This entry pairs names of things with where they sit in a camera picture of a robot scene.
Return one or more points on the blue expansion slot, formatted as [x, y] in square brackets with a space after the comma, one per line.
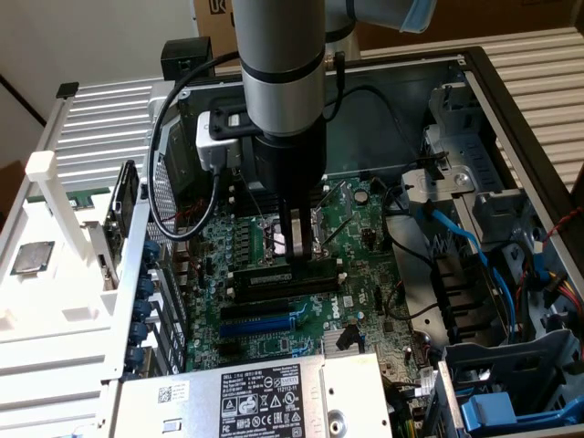
[255, 326]

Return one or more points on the white parts rack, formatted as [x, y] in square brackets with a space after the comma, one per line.
[55, 310]

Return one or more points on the blue plastic drive latch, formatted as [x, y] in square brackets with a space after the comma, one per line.
[490, 408]

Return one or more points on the open grey PC case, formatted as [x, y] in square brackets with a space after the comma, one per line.
[388, 91]

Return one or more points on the blue grey drive cage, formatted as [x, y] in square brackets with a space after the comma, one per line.
[524, 360]

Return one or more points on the green Dell motherboard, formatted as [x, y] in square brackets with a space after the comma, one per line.
[365, 274]

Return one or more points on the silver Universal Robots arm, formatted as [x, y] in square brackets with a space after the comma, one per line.
[283, 68]

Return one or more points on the blue card retention clip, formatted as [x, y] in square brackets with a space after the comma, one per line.
[145, 284]
[151, 253]
[136, 358]
[142, 309]
[138, 332]

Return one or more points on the green RAM stick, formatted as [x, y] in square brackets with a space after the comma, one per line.
[86, 198]

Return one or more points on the silver chipset heatsink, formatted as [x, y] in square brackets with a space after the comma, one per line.
[335, 340]

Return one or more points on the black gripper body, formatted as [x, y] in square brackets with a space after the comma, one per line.
[292, 164]

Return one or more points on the black graphics card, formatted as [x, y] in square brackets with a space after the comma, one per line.
[122, 201]

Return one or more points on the brown cardboard box with print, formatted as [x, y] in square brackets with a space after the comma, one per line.
[214, 23]

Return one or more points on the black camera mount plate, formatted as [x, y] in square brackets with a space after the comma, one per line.
[228, 114]

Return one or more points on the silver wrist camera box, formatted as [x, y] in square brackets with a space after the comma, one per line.
[214, 146]

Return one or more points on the short black expansion slot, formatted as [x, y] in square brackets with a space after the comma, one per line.
[229, 349]

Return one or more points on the silver coin battery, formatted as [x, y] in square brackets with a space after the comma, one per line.
[361, 196]

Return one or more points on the grey metal disk bay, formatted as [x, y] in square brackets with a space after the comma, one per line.
[461, 173]

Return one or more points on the plain brown cardboard box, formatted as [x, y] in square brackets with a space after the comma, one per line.
[479, 23]

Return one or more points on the CPU socket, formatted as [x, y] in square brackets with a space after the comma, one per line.
[269, 237]

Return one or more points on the silver power supply unit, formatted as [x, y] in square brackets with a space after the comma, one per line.
[191, 410]

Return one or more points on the black power adapter box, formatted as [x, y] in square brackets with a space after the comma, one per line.
[184, 57]

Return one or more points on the black RAM stick with label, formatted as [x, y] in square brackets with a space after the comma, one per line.
[260, 277]

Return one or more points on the silver CPU chip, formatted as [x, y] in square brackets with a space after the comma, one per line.
[33, 257]

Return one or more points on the small black table clip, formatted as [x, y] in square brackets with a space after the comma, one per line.
[67, 90]

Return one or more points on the black plastic fan shroud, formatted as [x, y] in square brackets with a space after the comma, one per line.
[461, 296]

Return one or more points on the black RAM slot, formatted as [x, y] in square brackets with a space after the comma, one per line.
[274, 294]

